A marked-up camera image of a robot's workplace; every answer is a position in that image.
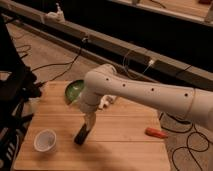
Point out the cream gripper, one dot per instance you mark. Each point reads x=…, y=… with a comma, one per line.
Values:
x=90, y=119

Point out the white ceramic cup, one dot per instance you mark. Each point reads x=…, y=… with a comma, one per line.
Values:
x=45, y=141

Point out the black remote control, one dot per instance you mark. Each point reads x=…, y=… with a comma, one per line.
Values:
x=81, y=135

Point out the long metal rail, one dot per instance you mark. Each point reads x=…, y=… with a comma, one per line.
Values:
x=150, y=42

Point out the orange handled tool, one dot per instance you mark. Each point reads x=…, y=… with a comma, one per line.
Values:
x=155, y=133

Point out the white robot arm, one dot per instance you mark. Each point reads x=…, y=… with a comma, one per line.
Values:
x=186, y=103

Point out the white rectangular block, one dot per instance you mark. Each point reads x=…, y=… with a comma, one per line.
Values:
x=103, y=104

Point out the white object on rail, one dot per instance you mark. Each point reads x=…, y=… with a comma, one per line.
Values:
x=58, y=15

